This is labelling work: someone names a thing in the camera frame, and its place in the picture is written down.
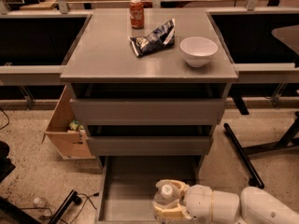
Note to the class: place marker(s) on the green yellow snack bag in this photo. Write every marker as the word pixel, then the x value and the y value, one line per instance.
pixel 74 125

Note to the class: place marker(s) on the grey open bottom drawer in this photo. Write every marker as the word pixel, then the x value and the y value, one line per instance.
pixel 128 186

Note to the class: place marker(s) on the black table leg base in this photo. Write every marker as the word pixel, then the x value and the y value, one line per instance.
pixel 288 140

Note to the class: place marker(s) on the white bowl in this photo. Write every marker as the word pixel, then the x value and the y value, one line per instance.
pixel 198 51

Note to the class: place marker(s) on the grey left side rail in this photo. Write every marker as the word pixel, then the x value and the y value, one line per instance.
pixel 31 75

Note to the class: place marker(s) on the clear plastic water bottle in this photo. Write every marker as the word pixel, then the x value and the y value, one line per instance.
pixel 165 195

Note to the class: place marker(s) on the grey rail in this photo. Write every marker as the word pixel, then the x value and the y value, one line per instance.
pixel 256 73
pixel 31 75

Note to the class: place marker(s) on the orange soda can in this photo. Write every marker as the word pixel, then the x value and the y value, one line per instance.
pixel 136 9

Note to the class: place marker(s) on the dark blue chip bag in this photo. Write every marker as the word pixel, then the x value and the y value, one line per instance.
pixel 162 37

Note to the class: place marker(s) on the grey middle drawer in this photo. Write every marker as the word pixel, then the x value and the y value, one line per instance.
pixel 149 145

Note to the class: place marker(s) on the cardboard box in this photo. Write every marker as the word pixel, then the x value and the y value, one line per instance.
pixel 70 144

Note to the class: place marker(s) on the grey top drawer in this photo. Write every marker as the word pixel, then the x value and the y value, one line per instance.
pixel 148 112

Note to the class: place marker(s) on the black stand foot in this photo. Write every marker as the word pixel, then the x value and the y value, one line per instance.
pixel 17 215

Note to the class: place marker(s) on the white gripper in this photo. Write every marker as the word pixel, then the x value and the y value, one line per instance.
pixel 199 200

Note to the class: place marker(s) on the grey right side rail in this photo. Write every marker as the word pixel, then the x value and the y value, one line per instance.
pixel 256 73

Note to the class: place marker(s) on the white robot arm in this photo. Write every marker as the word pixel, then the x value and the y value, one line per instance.
pixel 252 206

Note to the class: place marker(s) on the grey drawer cabinet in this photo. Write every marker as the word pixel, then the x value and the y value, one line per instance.
pixel 104 66

